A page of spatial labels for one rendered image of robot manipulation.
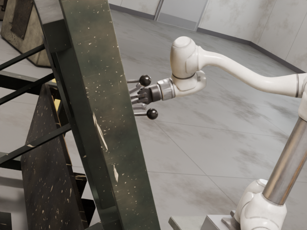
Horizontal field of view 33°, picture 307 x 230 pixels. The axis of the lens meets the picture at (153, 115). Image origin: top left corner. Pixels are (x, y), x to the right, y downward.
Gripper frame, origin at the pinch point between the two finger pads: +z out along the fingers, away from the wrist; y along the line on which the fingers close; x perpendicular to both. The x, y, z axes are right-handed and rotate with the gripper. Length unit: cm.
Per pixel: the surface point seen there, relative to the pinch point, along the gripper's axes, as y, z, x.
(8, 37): -99, 67, -482
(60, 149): -34, 28, -36
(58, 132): -9.4, 26.0, -8.2
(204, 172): -203, -91, -210
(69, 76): 43, 16, 63
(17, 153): -13.4, 45.6, -7.8
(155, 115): 19, -7, 55
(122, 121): 32, 6, 75
